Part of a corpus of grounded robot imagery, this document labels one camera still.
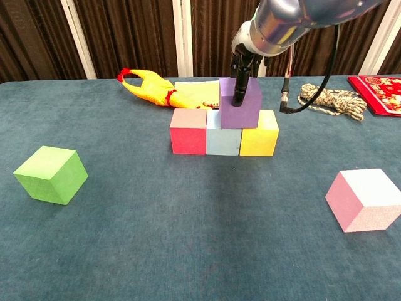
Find green foam cube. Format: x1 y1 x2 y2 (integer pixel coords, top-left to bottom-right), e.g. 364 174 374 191
13 145 89 206

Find yellow spiral notebook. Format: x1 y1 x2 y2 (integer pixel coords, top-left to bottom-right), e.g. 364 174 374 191
174 80 222 110

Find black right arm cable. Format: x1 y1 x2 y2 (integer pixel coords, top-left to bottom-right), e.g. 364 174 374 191
279 24 342 114

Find coiled beige rope bundle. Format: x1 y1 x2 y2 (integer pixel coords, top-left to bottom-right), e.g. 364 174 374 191
296 83 368 122

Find light blue foam cube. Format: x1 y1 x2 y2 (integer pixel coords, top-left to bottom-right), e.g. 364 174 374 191
206 109 243 157

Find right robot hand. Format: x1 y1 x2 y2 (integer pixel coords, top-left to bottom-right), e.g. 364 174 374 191
230 20 272 108

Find pink foam cube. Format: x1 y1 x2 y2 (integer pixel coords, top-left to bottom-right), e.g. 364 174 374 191
325 168 401 233

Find white frame post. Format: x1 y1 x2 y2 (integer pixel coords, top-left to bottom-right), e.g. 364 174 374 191
60 0 97 80
257 56 273 77
360 0 395 76
172 0 194 78

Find purple foam cube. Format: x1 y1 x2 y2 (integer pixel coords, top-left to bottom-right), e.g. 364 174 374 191
218 77 263 130

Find yellow rubber chicken toy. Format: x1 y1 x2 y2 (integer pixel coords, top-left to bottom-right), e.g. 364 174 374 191
117 67 220 111

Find yellow foam cube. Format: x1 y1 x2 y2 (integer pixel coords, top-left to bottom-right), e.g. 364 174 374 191
239 109 279 157

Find red festive spiral calendar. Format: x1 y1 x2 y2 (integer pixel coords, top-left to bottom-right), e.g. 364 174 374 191
347 75 401 117

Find red foam cube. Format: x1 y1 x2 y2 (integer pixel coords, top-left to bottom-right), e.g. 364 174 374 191
169 108 207 156

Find teal felt table cloth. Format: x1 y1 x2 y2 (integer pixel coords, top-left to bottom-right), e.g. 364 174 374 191
0 75 401 301

